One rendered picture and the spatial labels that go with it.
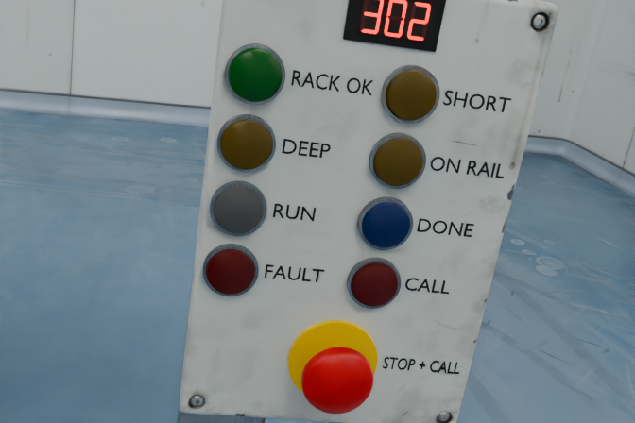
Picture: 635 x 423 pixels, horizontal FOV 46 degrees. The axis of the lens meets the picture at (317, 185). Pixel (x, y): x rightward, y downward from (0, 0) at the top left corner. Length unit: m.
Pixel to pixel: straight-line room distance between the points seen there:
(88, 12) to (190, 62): 0.59
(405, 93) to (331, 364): 0.15
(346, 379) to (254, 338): 0.06
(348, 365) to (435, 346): 0.06
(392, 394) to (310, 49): 0.21
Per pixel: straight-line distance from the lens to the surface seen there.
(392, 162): 0.39
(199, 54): 4.26
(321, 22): 0.38
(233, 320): 0.43
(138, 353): 2.08
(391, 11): 0.38
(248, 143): 0.38
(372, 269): 0.41
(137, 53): 4.24
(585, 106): 5.07
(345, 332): 0.43
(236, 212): 0.39
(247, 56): 0.37
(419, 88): 0.38
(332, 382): 0.42
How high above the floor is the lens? 1.11
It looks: 18 degrees down
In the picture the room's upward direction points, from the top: 9 degrees clockwise
